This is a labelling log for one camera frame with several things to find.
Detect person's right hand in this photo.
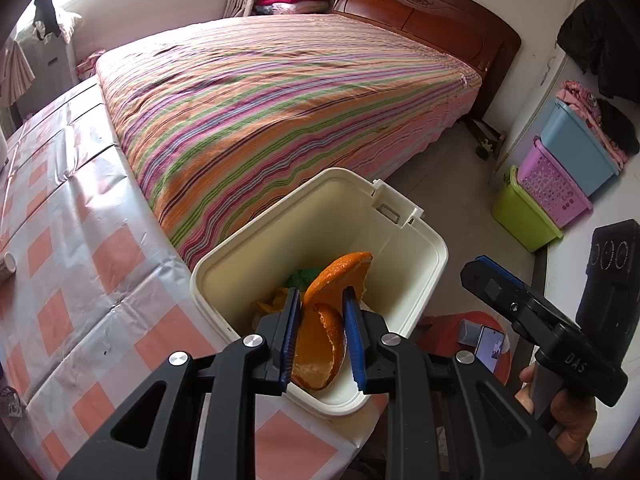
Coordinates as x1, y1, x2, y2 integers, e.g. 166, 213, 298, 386
517, 365, 598, 461

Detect white floor appliance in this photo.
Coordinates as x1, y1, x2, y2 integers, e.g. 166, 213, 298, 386
15, 30, 71, 121

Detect green storage box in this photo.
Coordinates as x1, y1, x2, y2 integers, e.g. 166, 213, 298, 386
491, 165, 565, 253

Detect smartphone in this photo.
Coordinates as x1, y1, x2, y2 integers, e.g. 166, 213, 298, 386
474, 324, 506, 373

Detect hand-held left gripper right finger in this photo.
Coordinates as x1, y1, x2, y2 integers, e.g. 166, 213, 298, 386
342, 285, 583, 480

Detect pink clothes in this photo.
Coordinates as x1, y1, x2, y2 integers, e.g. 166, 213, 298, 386
557, 79, 626, 166

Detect dark folded garment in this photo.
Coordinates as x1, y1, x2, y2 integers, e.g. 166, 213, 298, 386
595, 99, 640, 157

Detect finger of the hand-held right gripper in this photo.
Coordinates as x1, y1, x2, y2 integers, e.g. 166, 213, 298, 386
460, 255, 546, 330

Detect blue storage box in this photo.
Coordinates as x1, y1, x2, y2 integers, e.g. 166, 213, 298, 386
540, 97, 621, 198

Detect orange peel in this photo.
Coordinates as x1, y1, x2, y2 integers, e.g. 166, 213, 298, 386
291, 251, 375, 392

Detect yellow wrapper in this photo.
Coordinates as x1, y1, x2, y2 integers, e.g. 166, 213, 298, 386
252, 287, 291, 315

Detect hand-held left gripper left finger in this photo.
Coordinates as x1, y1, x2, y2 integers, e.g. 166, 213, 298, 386
57, 287, 303, 480

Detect wooden bed headboard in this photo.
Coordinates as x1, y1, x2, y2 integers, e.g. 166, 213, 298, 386
332, 0, 522, 121

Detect black hanging garment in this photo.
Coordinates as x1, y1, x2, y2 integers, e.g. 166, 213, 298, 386
32, 0, 61, 37

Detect orange white checkered tablecloth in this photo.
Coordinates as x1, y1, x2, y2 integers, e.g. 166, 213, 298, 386
0, 77, 381, 480

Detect white plastic trash bin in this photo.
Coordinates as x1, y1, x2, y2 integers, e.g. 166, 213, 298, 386
190, 167, 448, 418

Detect small grey container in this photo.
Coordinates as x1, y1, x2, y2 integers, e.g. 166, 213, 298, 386
459, 319, 483, 346

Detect crinkled clear plastic wrapper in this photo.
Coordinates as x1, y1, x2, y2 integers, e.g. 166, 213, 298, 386
0, 385, 25, 420

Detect black jacket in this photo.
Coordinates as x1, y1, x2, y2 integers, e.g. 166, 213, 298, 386
556, 0, 640, 101

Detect striped bed sheet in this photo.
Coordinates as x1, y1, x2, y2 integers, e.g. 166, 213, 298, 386
95, 12, 483, 271

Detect purple plastic basket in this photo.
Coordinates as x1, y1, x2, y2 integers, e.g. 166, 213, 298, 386
516, 136, 594, 229

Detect pink cloth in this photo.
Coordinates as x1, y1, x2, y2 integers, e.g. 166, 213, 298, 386
75, 49, 108, 73

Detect tied striped pink curtain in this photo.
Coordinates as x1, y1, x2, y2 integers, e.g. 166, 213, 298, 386
0, 40, 36, 108

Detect red stool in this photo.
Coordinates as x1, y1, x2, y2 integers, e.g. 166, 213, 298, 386
419, 311, 512, 391

